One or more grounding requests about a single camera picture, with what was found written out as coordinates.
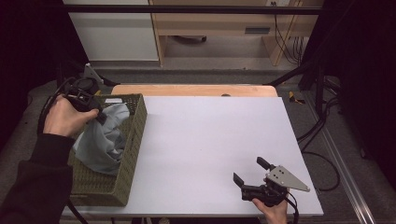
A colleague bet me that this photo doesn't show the person's right hand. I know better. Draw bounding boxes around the person's right hand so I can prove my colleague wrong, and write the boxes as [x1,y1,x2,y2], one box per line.
[251,197,290,224]

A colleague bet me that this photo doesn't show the grey cloth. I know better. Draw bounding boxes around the grey cloth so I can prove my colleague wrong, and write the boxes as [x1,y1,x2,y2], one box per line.
[74,103,131,177]

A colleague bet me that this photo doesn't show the black floor cables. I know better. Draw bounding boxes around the black floor cables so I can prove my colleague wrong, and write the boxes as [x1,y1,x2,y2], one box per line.
[296,76,342,192]

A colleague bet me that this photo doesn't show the olive woven basket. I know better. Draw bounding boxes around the olive woven basket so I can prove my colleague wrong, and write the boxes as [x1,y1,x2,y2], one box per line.
[67,92,149,208]

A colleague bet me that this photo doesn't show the yellow black tool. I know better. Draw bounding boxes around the yellow black tool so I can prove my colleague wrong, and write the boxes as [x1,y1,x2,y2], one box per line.
[288,91,306,105]

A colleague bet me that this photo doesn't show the black object under desk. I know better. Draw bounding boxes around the black object under desk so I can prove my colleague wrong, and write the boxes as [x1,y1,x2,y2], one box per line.
[171,35,208,44]

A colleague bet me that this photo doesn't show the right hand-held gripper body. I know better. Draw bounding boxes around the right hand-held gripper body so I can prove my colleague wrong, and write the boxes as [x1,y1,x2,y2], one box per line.
[240,164,311,208]

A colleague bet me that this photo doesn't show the aluminium rail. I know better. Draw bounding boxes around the aluminium rail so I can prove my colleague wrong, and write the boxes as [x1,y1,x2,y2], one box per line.
[304,91,378,224]

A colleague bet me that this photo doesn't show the black metal stand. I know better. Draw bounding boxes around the black metal stand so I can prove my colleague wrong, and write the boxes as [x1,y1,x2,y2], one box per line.
[266,12,344,117]

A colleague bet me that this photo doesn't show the person's left hand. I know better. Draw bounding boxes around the person's left hand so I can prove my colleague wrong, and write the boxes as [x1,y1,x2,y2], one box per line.
[42,94,100,138]

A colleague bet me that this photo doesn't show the black hanging cables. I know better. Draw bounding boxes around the black hanging cables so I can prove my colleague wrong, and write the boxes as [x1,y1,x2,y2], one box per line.
[270,1,306,66]

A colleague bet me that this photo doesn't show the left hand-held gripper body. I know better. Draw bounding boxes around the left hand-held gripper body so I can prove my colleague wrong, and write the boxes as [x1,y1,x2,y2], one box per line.
[64,63,106,114]

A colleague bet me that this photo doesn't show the wooden desk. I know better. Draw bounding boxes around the wooden desk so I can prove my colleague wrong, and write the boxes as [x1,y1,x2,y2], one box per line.
[148,0,322,67]

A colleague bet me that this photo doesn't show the white cabinet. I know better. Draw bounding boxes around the white cabinet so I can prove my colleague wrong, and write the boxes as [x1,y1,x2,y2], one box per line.
[63,0,160,63]

